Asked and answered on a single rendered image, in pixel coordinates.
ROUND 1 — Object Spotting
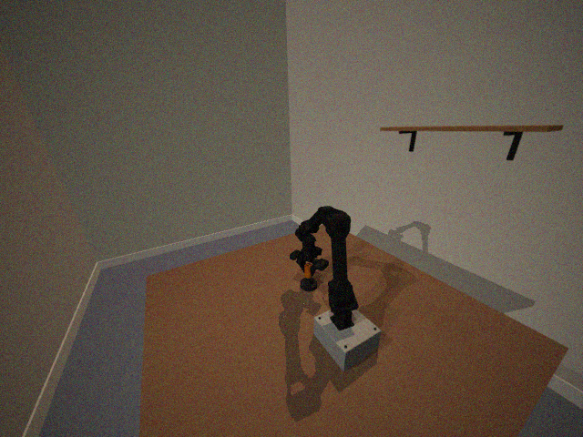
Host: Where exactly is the orange knob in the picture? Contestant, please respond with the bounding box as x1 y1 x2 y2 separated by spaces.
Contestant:
304 263 312 279

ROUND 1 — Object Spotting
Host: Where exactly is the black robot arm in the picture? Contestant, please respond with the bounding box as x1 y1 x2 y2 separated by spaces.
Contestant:
295 206 359 330

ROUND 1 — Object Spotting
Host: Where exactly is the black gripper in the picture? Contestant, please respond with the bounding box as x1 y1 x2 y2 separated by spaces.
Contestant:
290 247 329 276

